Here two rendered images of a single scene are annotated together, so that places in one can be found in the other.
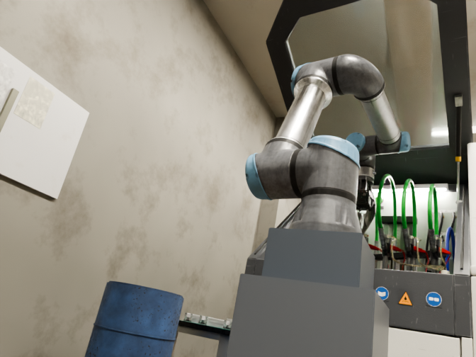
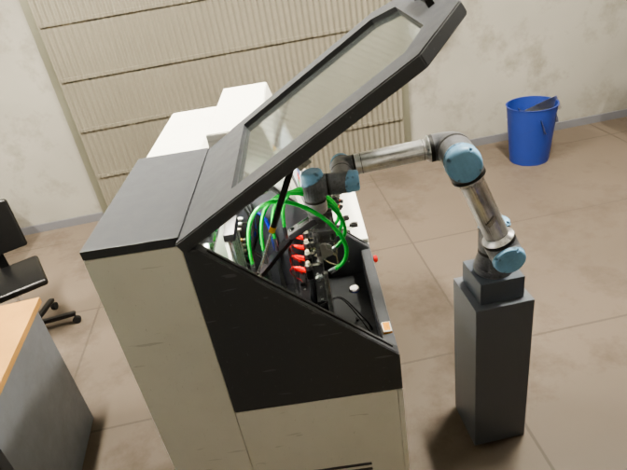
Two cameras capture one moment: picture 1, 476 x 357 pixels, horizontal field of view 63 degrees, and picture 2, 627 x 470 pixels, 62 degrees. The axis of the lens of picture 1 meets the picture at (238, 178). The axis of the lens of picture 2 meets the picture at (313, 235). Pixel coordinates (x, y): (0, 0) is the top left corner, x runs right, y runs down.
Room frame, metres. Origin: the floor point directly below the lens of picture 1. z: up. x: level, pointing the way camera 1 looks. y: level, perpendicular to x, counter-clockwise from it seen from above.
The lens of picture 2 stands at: (2.27, 0.86, 2.17)
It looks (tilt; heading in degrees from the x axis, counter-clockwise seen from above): 30 degrees down; 238
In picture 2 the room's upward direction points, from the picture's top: 10 degrees counter-clockwise
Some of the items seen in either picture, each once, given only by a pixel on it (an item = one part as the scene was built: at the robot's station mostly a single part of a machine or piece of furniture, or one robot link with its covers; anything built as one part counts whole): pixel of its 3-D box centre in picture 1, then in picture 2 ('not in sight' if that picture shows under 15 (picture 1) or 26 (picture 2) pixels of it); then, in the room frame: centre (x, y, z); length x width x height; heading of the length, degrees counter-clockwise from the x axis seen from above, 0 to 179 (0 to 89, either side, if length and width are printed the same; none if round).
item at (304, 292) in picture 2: not in sight; (314, 291); (1.36, -0.62, 0.91); 0.34 x 0.10 x 0.15; 56
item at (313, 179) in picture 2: (365, 157); (313, 186); (1.37, -0.49, 1.43); 0.09 x 0.08 x 0.11; 143
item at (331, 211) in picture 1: (326, 219); (493, 257); (0.78, -0.20, 0.95); 0.15 x 0.15 x 0.10
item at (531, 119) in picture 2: not in sight; (533, 129); (-1.97, -1.77, 0.29); 0.50 x 0.46 x 0.58; 151
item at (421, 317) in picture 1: (341, 292); (378, 308); (1.23, -0.39, 0.87); 0.62 x 0.04 x 0.16; 56
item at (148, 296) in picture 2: not in sight; (218, 303); (1.61, -1.07, 0.75); 1.40 x 0.28 x 1.50; 56
